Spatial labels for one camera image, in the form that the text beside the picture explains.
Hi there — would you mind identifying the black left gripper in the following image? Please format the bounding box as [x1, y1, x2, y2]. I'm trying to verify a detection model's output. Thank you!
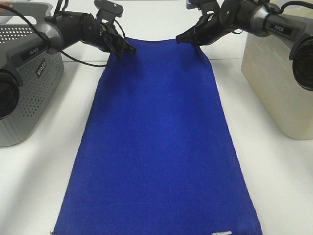
[94, 9, 136, 58]

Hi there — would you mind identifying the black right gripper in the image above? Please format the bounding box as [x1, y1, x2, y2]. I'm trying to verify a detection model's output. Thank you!
[176, 0, 239, 46]

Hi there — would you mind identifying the blue towel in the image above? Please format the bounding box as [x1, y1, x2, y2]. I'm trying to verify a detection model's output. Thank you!
[53, 39, 262, 235]

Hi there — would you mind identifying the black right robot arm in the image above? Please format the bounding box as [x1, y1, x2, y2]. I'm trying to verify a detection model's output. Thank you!
[176, 0, 313, 91]

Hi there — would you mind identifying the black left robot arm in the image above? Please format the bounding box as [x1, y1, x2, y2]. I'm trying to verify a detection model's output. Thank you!
[0, 9, 136, 119]

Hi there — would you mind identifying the beige plastic bin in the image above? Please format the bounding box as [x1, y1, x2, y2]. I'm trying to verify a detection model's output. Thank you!
[242, 34, 313, 140]

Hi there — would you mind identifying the grey perforated plastic basket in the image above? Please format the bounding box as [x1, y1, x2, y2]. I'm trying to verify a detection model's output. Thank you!
[0, 11, 64, 147]

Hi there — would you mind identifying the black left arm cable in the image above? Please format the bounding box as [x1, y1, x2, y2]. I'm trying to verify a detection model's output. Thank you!
[7, 0, 127, 67]

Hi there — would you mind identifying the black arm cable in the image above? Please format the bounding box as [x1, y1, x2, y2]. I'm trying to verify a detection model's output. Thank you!
[259, 0, 313, 15]
[7, 0, 127, 67]

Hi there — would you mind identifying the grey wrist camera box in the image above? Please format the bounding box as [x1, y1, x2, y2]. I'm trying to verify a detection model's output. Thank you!
[186, 0, 201, 10]

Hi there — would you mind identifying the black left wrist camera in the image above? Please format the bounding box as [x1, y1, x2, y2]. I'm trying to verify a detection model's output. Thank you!
[94, 0, 124, 18]

